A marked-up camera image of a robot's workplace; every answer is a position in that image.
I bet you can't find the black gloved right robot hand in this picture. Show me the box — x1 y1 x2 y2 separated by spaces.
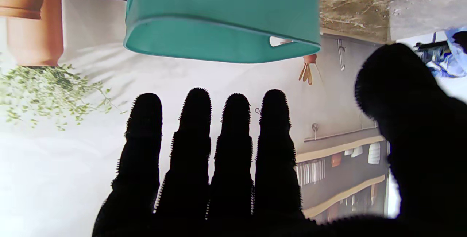
91 43 467 237

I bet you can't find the green plastic basket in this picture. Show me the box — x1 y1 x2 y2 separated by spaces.
123 0 322 64

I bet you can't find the blue fabric clutter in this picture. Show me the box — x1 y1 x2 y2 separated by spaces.
416 27 467 79

